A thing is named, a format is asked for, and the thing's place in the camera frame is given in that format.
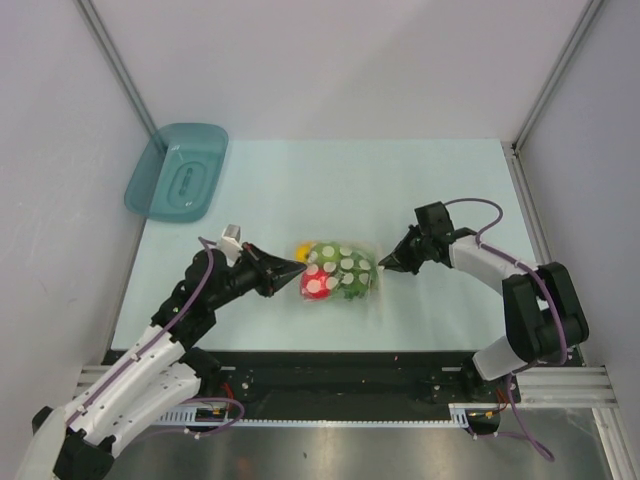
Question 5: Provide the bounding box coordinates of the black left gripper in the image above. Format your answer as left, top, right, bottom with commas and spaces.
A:
208, 242, 305, 310

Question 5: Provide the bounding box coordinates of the yellow fake food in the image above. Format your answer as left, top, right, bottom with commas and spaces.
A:
295, 242, 313, 263

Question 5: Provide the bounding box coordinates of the red fake tomato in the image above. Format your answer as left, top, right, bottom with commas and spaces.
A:
300, 264, 339, 300

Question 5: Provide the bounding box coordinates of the clear polka dot zip bag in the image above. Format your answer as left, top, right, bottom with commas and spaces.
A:
293, 240, 381, 302

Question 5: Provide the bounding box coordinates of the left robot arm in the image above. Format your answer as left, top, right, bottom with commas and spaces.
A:
17, 239, 306, 479

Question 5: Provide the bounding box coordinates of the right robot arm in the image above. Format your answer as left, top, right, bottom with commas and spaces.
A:
379, 198, 590, 401

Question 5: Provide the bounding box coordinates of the teal plastic bin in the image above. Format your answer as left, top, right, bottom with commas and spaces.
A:
124, 123, 229, 223

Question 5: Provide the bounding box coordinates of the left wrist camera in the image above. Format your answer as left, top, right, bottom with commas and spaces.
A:
217, 224, 242, 266

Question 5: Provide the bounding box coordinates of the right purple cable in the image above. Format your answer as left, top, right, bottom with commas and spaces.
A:
443, 197, 571, 462

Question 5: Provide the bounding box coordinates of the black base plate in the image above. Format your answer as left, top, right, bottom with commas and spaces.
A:
99, 349, 585, 436

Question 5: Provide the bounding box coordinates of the white cable duct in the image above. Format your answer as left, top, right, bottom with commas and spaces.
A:
153, 404, 469, 429

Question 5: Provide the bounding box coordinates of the front aluminium rail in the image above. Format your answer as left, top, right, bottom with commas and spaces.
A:
72, 364, 619, 407

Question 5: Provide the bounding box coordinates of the right aluminium corner post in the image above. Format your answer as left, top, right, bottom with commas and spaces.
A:
510, 0, 608, 153

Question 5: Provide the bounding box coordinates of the aluminium corner post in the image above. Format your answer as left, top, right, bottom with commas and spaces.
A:
73, 0, 157, 137
510, 0, 608, 153

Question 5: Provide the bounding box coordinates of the left aluminium corner post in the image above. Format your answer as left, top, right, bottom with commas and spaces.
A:
73, 0, 157, 137

